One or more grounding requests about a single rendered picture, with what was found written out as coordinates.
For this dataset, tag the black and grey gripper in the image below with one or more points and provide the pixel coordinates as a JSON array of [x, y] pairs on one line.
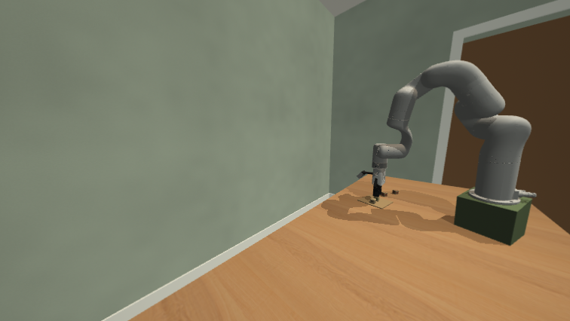
[[378, 179]]

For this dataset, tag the tan flat mat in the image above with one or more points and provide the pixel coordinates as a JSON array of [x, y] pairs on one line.
[[382, 203]]

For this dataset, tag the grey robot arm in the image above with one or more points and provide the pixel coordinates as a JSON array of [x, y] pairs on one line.
[[478, 109]]

